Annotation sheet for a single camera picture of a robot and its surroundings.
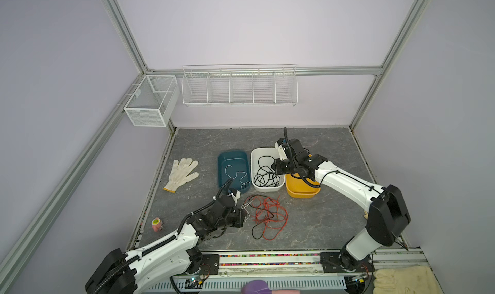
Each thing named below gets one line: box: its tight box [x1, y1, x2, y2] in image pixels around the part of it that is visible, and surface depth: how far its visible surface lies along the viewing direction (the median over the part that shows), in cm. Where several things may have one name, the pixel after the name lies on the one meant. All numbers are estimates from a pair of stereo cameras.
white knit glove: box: [163, 157, 200, 194], surface depth 101 cm
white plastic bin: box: [250, 147, 286, 192], surface depth 98 cm
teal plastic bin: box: [217, 149, 251, 194], surface depth 102 cm
